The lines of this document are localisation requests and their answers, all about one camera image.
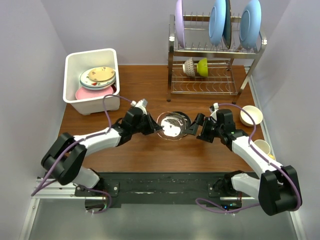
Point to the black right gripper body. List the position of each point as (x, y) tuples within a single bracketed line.
[(210, 130)]

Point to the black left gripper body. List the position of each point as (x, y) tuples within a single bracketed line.
[(145, 126)]

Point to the plain black plate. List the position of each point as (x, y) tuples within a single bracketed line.
[(185, 117)]

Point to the black glossy plate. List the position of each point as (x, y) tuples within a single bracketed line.
[(173, 126)]

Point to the red rimmed cream plate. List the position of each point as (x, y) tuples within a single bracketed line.
[(114, 88)]

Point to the blue and cream plate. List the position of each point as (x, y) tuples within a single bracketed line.
[(99, 88)]

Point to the cream floral small plate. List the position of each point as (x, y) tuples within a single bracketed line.
[(101, 74)]

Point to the pink plate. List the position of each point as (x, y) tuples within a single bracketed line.
[(84, 93)]

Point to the white watermelon pattern plate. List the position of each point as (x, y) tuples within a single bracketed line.
[(85, 81)]

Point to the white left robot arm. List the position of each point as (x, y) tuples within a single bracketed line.
[(64, 160)]

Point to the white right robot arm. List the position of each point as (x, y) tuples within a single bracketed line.
[(276, 187)]

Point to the cream bowl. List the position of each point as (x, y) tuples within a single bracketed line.
[(255, 114)]

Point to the yellow mug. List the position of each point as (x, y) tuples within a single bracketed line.
[(265, 147)]

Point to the patterned ceramic bowl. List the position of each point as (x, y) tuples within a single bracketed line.
[(188, 68)]

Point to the green bowl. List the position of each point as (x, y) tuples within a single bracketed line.
[(202, 67)]

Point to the metal dish rack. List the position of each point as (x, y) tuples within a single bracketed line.
[(229, 69)]

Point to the dark teal plate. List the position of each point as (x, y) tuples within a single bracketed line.
[(227, 31)]

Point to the lilac plate in rack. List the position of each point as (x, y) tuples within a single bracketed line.
[(179, 23)]

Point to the light blue plate left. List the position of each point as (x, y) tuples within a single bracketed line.
[(217, 22)]

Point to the light blue plate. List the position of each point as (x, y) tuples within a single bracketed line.
[(217, 22), (250, 24)]

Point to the light blue plate right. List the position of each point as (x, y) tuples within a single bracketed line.
[(250, 24)]

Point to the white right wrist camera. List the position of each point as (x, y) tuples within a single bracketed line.
[(214, 110)]

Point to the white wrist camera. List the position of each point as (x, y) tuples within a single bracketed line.
[(141, 104), (214, 110)]

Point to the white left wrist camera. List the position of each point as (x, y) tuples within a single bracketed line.
[(141, 104)]

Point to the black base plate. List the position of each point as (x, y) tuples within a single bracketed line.
[(168, 188)]

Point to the aluminium rail frame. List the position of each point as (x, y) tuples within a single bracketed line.
[(55, 213)]

